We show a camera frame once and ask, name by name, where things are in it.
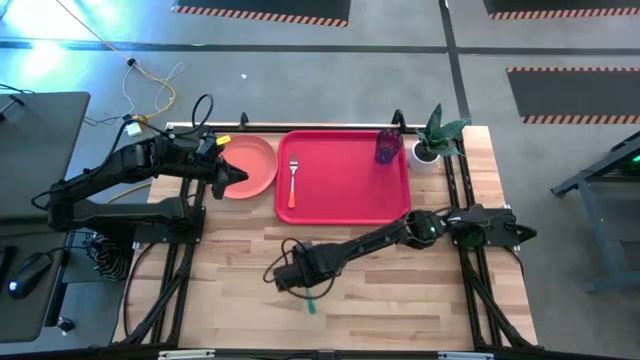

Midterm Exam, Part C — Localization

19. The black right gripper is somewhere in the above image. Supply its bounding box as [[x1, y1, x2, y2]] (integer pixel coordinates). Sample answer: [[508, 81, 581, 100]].
[[273, 242, 346, 294]]

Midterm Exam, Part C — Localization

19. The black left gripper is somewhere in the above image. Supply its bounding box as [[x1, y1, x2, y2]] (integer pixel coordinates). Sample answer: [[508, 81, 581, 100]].
[[193, 133, 250, 201]]

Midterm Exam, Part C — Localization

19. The teal plastic spoon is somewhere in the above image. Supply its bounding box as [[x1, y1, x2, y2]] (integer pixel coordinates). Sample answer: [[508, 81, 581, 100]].
[[303, 285, 318, 316]]

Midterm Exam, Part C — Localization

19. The salmon orange plate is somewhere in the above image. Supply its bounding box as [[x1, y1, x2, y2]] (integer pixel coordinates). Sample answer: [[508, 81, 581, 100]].
[[219, 134, 279, 200]]

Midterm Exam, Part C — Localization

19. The fork with orange handle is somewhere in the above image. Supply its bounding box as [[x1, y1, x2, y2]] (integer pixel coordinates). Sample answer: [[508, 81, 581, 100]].
[[287, 152, 300, 210]]

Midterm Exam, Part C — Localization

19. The blue transparent plastic cup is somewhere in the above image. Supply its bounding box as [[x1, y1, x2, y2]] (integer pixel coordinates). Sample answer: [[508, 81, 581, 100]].
[[374, 128, 404, 166]]

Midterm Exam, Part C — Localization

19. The red plastic tray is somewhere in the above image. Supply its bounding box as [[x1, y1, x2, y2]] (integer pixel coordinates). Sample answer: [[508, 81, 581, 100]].
[[274, 129, 412, 226]]

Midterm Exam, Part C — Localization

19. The black floor mat striped edge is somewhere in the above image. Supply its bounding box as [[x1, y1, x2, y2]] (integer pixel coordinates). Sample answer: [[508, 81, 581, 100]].
[[171, 0, 352, 28], [482, 0, 640, 21], [505, 66, 640, 125]]

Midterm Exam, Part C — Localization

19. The black desk top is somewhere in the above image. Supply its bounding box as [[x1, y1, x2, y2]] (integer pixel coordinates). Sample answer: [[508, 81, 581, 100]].
[[0, 90, 92, 222]]

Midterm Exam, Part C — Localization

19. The snake plant in white pot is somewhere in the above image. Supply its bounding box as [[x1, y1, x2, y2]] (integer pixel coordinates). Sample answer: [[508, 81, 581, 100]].
[[408, 102, 473, 174]]

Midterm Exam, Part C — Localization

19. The black computer mouse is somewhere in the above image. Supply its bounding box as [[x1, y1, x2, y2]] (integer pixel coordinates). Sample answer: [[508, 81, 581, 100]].
[[6, 251, 52, 301]]

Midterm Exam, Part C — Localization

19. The dark grey desk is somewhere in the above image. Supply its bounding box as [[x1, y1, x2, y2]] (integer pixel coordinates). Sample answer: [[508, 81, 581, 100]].
[[0, 219, 70, 345]]

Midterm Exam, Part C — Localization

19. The black metal stand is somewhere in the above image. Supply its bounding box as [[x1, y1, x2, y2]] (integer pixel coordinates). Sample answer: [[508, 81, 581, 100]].
[[549, 130, 640, 293]]

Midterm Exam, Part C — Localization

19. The black right gripper cable loop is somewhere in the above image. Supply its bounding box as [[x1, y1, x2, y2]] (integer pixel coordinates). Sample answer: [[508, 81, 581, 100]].
[[262, 237, 338, 302]]

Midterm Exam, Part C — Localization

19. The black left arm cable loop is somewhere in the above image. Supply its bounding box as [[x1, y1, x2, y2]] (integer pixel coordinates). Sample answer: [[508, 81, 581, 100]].
[[190, 92, 216, 137]]

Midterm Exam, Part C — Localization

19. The yellow floor cable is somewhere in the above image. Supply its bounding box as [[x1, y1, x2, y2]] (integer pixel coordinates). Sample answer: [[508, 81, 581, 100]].
[[53, 0, 178, 122]]

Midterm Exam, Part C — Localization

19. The silver metal bracket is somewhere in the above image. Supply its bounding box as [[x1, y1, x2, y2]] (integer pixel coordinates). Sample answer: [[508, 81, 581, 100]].
[[157, 349, 217, 360], [437, 351, 495, 360]]

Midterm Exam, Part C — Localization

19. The white floor cable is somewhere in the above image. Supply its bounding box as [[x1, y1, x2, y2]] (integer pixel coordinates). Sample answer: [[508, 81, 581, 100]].
[[121, 61, 186, 127]]

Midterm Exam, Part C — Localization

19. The black corrugated cable conduit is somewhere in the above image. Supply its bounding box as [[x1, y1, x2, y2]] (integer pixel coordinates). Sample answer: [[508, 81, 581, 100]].
[[88, 233, 135, 282]]

